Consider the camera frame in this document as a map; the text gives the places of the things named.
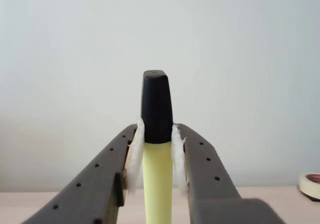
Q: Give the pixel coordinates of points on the white-padded gripper finger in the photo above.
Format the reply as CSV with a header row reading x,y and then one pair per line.
x,y
95,184
207,169

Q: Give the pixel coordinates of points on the yellow Stabilo highlighter pen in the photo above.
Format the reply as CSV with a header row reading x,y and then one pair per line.
x,y
157,109

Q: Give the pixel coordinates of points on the masking tape roll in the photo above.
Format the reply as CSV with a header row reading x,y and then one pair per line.
x,y
307,184

